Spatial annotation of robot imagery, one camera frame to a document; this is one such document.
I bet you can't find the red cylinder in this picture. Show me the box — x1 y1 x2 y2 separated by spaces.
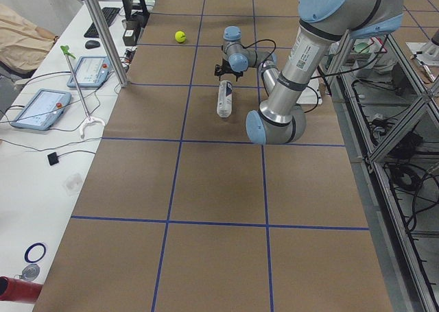
1 276 43 304

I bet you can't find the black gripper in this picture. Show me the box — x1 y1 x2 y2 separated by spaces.
214 60 244 82

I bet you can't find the black keyboard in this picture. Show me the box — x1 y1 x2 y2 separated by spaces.
83 6 121 38

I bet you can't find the small black square pad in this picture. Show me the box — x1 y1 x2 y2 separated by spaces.
47 152 59 166

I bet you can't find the black computer mouse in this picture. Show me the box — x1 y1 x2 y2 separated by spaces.
84 40 100 49

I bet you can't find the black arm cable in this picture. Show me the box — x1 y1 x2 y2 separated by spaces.
241 39 277 73

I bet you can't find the yellow tennis ball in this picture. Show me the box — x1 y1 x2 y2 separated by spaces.
174 31 187 44

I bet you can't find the blue tape roll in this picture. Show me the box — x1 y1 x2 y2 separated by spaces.
23 242 47 264

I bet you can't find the teach pendant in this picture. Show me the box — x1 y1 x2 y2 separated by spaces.
73 56 112 88
10 88 72 131

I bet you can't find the black box with label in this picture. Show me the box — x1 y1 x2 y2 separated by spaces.
123 21 141 47

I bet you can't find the teach pendant near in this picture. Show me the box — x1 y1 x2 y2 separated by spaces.
10 88 72 131

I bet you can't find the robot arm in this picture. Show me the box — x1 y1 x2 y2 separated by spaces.
215 0 403 145

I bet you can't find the aluminium frame post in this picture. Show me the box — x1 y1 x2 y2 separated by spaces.
84 0 128 88

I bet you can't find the teach pendant far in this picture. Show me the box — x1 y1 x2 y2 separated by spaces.
73 56 112 88

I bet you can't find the reacher grabber stick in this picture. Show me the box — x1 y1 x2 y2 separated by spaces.
60 45 106 139

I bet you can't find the clear tennis ball can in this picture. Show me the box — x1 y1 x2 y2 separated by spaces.
217 80 233 118

